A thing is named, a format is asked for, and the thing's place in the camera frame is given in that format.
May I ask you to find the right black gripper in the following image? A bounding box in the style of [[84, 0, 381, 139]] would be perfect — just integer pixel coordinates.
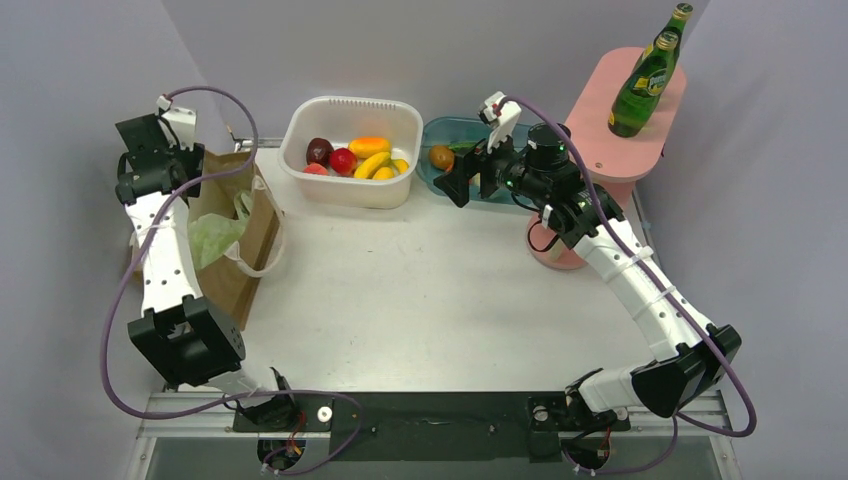
[[437, 120, 551, 207]]

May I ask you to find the green plastic grocery bag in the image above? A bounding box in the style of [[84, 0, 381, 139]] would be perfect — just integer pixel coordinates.
[[188, 190, 253, 270]]

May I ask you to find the yellow banana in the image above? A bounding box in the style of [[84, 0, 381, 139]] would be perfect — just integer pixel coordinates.
[[353, 151, 391, 179]]

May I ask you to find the red tomato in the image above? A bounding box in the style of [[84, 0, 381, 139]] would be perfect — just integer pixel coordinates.
[[329, 148, 359, 177]]

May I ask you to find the brown paper tote bag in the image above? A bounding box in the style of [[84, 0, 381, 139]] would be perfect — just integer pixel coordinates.
[[129, 148, 287, 333]]

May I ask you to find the pink three-tier shelf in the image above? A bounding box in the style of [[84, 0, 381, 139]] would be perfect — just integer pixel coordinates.
[[565, 47, 687, 240]]

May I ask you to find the small green bottle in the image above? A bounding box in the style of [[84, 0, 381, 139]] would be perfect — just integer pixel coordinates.
[[608, 30, 679, 138]]

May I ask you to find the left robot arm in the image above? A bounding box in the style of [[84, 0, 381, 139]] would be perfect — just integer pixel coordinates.
[[115, 107, 299, 430]]

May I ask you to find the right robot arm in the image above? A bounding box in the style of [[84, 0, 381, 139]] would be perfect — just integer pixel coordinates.
[[434, 123, 741, 429]]

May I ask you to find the brown potato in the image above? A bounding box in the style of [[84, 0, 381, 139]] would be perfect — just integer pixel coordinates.
[[428, 145, 455, 172]]

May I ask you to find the green cucumber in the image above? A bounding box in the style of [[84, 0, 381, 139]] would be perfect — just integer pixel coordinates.
[[448, 141, 477, 151]]

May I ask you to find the teal plastic tray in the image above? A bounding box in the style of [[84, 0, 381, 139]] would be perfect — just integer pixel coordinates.
[[416, 116, 531, 205]]

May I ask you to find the yellow orange mango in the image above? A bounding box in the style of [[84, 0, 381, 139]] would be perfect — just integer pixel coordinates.
[[347, 137, 392, 160]]

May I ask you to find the white plastic basin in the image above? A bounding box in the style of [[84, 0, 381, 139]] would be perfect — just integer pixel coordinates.
[[278, 96, 423, 209]]

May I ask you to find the dark red fruit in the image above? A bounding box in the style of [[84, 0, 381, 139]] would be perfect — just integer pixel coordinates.
[[305, 137, 335, 167]]

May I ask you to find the pink peach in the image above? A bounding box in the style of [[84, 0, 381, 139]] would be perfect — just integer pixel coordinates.
[[302, 162, 329, 176]]

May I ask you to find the green glass bottle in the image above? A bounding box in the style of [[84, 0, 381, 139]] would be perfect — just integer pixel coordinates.
[[632, 2, 694, 71]]

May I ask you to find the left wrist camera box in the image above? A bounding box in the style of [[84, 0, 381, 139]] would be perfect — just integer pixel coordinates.
[[156, 95, 197, 151]]

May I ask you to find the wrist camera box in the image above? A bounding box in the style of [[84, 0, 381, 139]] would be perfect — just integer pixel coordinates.
[[156, 95, 197, 151], [478, 91, 522, 153]]

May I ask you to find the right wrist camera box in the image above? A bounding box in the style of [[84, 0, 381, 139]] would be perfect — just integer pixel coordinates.
[[478, 91, 522, 153]]

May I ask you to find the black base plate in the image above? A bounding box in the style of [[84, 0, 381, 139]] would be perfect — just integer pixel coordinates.
[[232, 391, 631, 463]]

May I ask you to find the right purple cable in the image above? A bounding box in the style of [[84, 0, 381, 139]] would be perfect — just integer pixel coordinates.
[[500, 94, 759, 439]]

